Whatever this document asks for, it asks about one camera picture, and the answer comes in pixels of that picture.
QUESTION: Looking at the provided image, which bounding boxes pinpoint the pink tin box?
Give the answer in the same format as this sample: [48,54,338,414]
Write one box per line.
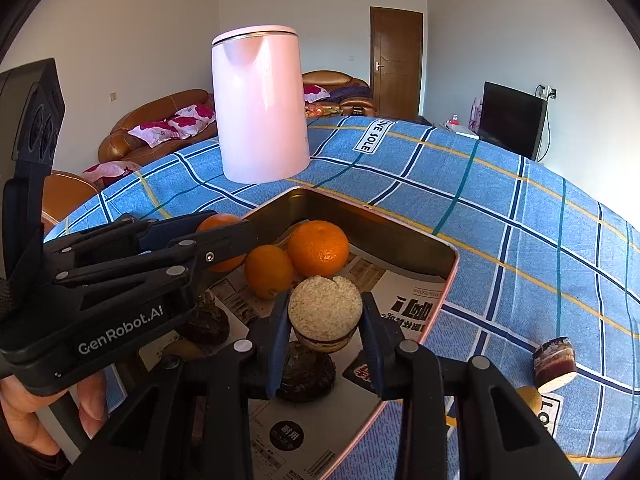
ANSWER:
[115,186,459,480]

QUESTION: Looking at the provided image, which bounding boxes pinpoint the white low table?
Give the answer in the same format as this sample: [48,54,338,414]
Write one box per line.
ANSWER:
[435,120,481,139]

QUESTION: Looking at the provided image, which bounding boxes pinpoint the large orange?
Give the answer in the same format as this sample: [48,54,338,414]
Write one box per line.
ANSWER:
[286,220,350,279]

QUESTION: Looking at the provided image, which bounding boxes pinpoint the black television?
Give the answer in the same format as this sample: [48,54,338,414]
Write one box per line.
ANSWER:
[477,81,546,162]

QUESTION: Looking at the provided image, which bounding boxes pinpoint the pink electric kettle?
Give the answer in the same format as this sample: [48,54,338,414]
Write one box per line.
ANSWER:
[211,25,311,184]

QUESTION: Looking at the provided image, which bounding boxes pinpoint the small orange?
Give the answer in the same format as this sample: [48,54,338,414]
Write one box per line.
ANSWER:
[196,213,247,272]
[244,244,294,300]

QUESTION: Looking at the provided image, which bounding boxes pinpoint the dark brown wooden door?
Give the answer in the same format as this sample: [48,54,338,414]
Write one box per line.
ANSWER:
[370,6,424,121]

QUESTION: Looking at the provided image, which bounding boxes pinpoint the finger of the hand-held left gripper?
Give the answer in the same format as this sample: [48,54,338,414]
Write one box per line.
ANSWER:
[44,212,221,261]
[55,219,260,311]

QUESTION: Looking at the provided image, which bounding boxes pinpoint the person's left hand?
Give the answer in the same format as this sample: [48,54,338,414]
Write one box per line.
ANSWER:
[0,370,108,456]

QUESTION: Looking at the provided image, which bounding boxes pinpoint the brown leather sofa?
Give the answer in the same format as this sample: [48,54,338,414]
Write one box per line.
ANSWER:
[98,89,218,166]

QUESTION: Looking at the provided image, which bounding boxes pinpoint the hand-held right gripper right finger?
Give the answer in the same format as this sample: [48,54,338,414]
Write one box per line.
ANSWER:
[360,291,581,480]

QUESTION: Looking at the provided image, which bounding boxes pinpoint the blue plaid tablecloth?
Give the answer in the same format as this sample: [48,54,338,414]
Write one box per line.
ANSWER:
[44,115,640,480]

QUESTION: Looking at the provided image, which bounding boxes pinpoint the dark blue blanket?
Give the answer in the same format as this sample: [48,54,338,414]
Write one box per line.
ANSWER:
[327,85,373,104]

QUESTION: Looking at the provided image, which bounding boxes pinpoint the printed paper leaflet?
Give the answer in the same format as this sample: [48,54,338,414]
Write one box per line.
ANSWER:
[140,250,446,480]

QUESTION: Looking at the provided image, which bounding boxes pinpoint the brown leather armchair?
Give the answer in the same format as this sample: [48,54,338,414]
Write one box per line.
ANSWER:
[302,71,377,118]
[42,169,103,233]

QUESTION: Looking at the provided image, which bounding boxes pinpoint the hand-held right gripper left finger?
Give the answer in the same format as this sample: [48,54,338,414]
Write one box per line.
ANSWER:
[62,302,293,480]

